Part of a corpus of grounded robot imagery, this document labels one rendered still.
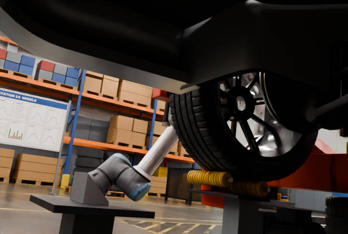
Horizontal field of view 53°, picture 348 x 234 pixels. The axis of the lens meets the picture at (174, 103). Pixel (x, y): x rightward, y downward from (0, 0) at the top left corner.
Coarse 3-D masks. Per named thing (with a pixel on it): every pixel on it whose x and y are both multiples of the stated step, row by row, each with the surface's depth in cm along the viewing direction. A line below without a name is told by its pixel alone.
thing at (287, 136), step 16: (224, 80) 153; (240, 80) 158; (256, 80) 163; (224, 96) 151; (224, 112) 151; (240, 112) 151; (272, 128) 164; (240, 144) 128; (256, 144) 157; (272, 144) 155; (288, 144) 146; (272, 160) 135
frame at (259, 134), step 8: (248, 80) 175; (256, 88) 177; (256, 96) 178; (256, 112) 176; (264, 112) 172; (168, 120) 150; (264, 120) 171; (256, 128) 174; (264, 128) 170; (256, 136) 172; (248, 144) 169
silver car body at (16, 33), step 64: (0, 0) 67; (64, 0) 82; (128, 0) 87; (192, 0) 83; (256, 0) 80; (320, 0) 88; (64, 64) 91; (128, 64) 86; (192, 64) 94; (256, 64) 78; (320, 64) 89
